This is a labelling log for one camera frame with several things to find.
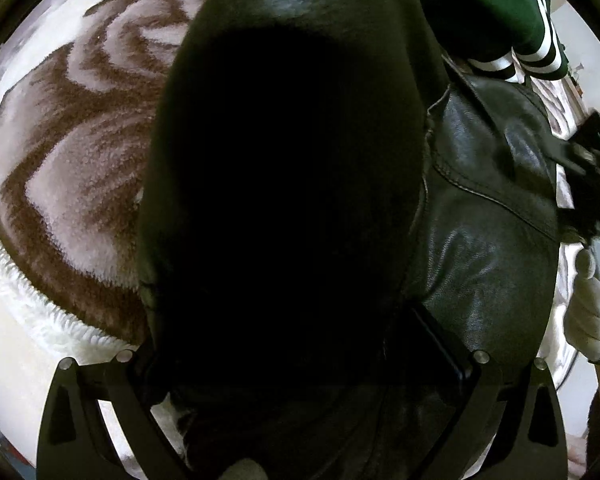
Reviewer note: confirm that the floral white bed blanket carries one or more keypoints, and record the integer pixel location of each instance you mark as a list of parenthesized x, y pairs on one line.
[(80, 81)]

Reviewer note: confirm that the green striped jacket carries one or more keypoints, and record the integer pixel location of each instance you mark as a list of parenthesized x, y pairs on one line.
[(502, 38)]

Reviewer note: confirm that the black leather jacket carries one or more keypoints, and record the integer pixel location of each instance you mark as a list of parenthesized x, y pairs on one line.
[(349, 247)]

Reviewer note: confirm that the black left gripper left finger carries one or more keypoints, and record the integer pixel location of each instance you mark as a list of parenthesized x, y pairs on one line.
[(74, 442)]

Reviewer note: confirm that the white gloved right hand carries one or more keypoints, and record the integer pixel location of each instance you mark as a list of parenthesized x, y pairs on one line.
[(582, 317)]

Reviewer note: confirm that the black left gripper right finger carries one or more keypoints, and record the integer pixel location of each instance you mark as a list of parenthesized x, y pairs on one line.
[(518, 415)]

